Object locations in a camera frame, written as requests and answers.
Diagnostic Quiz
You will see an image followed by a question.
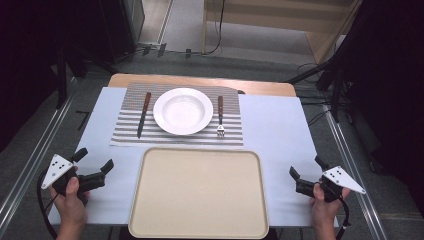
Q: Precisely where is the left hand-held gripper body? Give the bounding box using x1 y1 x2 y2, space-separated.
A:
40 153 107 198

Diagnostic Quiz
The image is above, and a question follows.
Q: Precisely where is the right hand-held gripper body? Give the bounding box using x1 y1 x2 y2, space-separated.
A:
295 165 367 204

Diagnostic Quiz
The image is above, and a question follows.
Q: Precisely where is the wooden handled knife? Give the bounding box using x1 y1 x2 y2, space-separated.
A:
136 91 153 140

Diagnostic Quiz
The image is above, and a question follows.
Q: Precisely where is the wooden handled fork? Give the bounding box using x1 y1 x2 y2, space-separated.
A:
216 95 226 140

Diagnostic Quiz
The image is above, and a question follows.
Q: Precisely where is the beige plastic tray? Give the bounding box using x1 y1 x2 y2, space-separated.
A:
127 147 270 240

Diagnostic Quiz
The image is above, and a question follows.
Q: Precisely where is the person's right hand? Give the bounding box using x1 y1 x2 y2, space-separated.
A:
308 182 352 232

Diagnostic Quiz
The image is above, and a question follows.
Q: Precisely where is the person's left hand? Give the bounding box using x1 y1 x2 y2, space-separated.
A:
49 166 91 232

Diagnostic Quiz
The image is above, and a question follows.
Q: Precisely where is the grey striped placemat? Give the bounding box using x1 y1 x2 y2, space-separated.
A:
109 82 245 148

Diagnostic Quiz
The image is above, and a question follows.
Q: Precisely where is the black metal stand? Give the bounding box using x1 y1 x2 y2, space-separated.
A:
49 46 116 110
285 33 359 124

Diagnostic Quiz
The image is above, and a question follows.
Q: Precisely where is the white deep plate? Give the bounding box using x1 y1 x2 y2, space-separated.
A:
152 87 214 136

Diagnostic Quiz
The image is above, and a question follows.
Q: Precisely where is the power strip with plugs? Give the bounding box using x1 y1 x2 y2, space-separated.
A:
137 41 194 60

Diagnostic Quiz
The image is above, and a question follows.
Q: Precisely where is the black cabinet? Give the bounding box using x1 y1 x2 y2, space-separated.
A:
76 0 146 64

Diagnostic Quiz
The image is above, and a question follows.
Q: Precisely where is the aluminium floor rail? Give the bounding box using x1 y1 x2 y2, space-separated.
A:
0 79 78 231
322 105 389 240

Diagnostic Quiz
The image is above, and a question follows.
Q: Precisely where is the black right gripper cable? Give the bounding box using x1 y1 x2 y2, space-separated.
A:
335 196 352 240

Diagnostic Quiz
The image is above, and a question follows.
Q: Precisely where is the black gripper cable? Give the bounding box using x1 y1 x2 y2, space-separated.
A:
335 196 352 240
36 169 60 240

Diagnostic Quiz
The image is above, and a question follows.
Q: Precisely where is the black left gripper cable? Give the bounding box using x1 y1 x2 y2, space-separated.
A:
36 169 60 240

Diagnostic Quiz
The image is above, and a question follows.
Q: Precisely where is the light wooden furniture frame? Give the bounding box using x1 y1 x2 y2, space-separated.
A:
201 0 364 65

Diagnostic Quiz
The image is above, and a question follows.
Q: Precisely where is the black hanging cable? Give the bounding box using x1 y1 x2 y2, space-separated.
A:
201 0 226 56

